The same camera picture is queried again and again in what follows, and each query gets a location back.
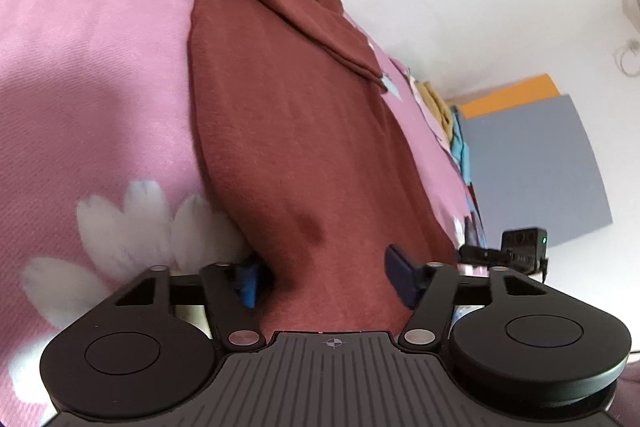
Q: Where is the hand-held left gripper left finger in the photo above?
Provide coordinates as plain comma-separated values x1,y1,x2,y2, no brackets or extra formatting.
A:
112,256,274,352

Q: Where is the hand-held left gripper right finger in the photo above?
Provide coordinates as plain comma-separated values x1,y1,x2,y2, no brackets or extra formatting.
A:
384,243,552,353

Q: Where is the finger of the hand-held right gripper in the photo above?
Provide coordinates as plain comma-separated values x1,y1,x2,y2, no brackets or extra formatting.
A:
457,245,505,266

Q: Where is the reddish brown sweater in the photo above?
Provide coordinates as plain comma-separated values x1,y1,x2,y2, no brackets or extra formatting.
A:
186,0,464,339

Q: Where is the grey blue panel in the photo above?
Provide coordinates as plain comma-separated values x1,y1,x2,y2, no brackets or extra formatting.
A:
460,94,614,252

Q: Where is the teal cloth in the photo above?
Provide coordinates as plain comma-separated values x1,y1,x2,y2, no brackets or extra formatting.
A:
447,104,474,184

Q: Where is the orange panel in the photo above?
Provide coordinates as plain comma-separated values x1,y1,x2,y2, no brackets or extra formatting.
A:
457,74,562,120

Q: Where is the yellow cloth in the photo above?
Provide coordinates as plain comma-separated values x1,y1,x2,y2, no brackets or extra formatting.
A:
417,79,457,142

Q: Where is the pink floral bed sheet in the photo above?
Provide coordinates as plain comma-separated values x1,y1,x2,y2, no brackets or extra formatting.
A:
0,0,491,420

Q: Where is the white cable loop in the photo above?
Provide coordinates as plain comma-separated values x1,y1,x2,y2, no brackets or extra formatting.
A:
612,39,640,78

